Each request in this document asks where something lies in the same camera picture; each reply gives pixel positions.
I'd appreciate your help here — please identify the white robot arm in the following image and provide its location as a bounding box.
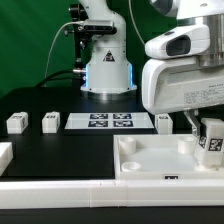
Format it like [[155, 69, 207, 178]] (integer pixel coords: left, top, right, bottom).
[[79, 0, 224, 127]]

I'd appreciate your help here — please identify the white left fence block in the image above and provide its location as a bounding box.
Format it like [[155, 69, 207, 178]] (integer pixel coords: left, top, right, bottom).
[[0, 142, 13, 176]]

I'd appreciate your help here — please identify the white sheet with markers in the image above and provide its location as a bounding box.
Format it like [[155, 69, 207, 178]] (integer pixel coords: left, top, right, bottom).
[[65, 112, 154, 130]]

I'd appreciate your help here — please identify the white front fence bar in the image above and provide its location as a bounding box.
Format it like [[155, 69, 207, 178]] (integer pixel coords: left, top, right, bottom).
[[0, 179, 224, 209]]

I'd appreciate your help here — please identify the white camera cable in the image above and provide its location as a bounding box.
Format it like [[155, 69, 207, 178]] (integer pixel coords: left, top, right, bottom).
[[43, 20, 84, 80]]

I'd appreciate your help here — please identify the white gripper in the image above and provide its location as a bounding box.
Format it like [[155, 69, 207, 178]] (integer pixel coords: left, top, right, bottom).
[[142, 57, 224, 137]]

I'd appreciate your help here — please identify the white cable at right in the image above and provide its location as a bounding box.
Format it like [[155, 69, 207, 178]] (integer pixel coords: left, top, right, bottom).
[[128, 0, 148, 48]]

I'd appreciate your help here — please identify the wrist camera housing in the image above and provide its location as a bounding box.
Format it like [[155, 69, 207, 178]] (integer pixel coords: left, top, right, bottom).
[[145, 24, 210, 60]]

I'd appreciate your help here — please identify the black cable bundle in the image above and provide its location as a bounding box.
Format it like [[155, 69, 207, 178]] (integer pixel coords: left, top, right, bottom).
[[34, 69, 83, 88]]

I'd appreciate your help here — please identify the white square table top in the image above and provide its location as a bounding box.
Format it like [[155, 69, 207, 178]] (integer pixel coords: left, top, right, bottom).
[[113, 134, 224, 180]]

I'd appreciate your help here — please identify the black camera on mount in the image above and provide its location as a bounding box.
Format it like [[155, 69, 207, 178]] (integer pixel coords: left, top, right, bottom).
[[76, 19, 117, 35]]

